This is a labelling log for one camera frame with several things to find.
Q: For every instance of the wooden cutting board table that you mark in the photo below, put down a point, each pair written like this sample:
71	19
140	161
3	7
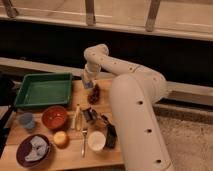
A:
70	156

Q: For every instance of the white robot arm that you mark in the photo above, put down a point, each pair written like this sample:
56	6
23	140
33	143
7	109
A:
132	94

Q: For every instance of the red brown bowl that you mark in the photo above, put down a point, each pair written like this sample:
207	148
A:
54	117

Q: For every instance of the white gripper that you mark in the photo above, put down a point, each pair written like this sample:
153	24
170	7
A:
90	72

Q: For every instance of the blue grey sponge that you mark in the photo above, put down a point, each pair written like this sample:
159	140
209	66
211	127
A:
87	85

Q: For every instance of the blue plastic cup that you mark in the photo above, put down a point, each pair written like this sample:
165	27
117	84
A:
26	120

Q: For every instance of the silver fork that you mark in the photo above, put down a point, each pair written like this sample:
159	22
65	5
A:
84	134

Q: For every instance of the yellow apple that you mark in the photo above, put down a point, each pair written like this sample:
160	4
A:
60	138

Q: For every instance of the yellow banana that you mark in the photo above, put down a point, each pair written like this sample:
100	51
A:
76	119

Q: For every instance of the white cup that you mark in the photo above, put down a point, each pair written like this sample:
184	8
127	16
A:
96	141

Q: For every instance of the crumpled grey cloth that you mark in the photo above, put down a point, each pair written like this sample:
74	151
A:
39	149

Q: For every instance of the dark purple plate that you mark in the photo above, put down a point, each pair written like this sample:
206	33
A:
25	147

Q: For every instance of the green plastic tray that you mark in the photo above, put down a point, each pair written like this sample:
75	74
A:
43	90

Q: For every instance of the dark metal can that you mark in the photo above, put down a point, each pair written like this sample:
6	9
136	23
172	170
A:
90	115

